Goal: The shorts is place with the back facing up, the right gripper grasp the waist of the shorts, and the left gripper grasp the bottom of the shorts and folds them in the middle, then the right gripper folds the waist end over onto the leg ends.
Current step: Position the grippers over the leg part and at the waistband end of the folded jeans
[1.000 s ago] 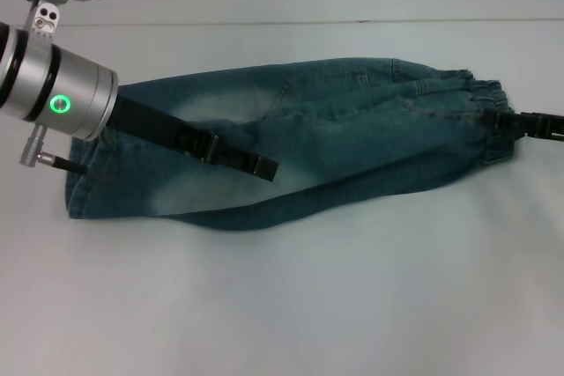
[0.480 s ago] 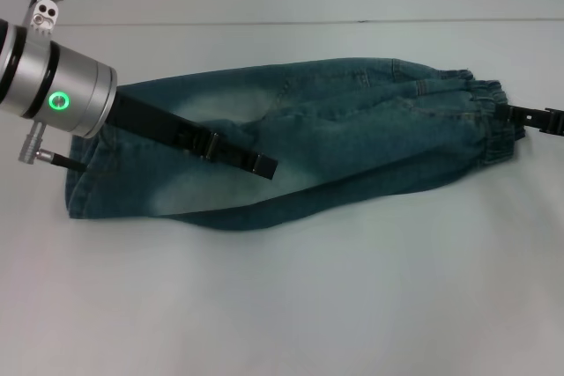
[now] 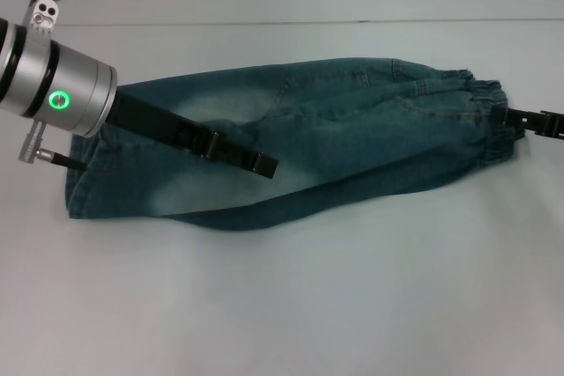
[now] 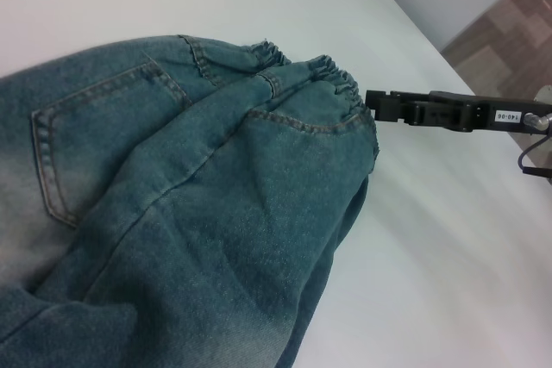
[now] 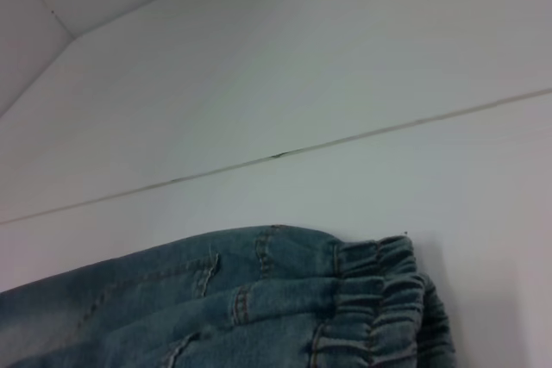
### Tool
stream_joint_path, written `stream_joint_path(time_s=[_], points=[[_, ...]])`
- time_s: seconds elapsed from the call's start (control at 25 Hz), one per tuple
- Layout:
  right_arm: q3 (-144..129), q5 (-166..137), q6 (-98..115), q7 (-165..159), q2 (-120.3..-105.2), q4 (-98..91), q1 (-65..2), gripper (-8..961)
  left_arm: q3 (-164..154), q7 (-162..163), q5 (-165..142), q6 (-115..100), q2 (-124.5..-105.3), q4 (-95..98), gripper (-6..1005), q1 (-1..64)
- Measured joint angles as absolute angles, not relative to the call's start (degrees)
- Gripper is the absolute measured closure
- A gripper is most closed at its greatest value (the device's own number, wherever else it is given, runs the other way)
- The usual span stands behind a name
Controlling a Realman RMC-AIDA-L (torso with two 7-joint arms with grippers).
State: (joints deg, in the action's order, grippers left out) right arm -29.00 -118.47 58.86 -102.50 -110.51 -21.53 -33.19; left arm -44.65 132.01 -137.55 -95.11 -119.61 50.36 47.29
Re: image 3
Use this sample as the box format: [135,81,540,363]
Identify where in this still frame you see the left arm plug and cable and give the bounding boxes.
[17,120,87,171]

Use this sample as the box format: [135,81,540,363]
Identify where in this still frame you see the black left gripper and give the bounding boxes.
[104,86,280,181]

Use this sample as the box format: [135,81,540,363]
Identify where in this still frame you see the blue denim shorts with print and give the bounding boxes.
[65,56,529,233]

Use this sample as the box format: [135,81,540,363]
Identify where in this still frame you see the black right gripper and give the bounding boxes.
[490,105,564,140]

